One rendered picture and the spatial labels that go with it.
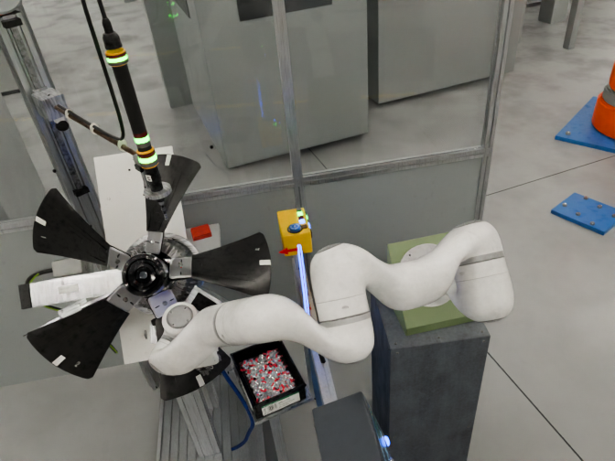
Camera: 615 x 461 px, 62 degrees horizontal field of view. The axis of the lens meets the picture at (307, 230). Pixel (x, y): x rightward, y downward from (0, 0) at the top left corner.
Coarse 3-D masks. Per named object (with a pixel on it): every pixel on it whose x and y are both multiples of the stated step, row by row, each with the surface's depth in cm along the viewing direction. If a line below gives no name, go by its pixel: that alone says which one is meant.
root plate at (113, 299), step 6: (120, 288) 144; (114, 294) 144; (120, 294) 145; (126, 294) 147; (132, 294) 148; (108, 300) 144; (114, 300) 145; (120, 300) 146; (132, 300) 149; (138, 300) 150; (120, 306) 148; (126, 306) 149; (132, 306) 150
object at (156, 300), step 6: (162, 294) 149; (168, 294) 150; (150, 300) 145; (156, 300) 147; (162, 300) 148; (168, 300) 150; (174, 300) 151; (162, 306) 147; (168, 306) 149; (156, 312) 145; (162, 312) 146
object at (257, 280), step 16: (240, 240) 157; (256, 240) 156; (192, 256) 152; (208, 256) 152; (224, 256) 152; (240, 256) 152; (256, 256) 152; (192, 272) 146; (208, 272) 147; (224, 272) 147; (240, 272) 148; (256, 272) 149; (240, 288) 145; (256, 288) 146
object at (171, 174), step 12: (156, 156) 152; (180, 156) 148; (168, 168) 149; (180, 168) 147; (192, 168) 145; (168, 180) 148; (180, 180) 146; (180, 192) 145; (156, 204) 149; (168, 204) 146; (156, 216) 148; (168, 216) 145; (156, 228) 147
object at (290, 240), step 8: (280, 216) 185; (288, 216) 185; (296, 216) 184; (304, 216) 184; (280, 224) 181; (288, 224) 181; (280, 232) 186; (288, 232) 177; (296, 232) 176; (304, 232) 176; (288, 240) 177; (296, 240) 177; (304, 240) 178; (288, 248) 179; (304, 248) 180
